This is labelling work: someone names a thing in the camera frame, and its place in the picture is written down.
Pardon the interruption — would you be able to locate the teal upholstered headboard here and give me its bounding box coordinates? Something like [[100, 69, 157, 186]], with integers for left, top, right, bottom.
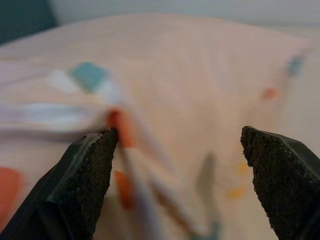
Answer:
[[0, 0, 58, 46]]

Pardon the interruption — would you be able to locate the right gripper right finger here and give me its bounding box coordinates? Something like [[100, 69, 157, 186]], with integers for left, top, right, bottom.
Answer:
[[240, 125, 320, 240]]

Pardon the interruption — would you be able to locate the pink patterned pillow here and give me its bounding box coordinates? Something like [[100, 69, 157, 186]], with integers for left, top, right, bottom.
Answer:
[[0, 13, 313, 240]]

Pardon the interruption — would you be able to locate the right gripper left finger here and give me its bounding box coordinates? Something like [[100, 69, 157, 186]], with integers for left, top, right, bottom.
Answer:
[[0, 127, 119, 240]]

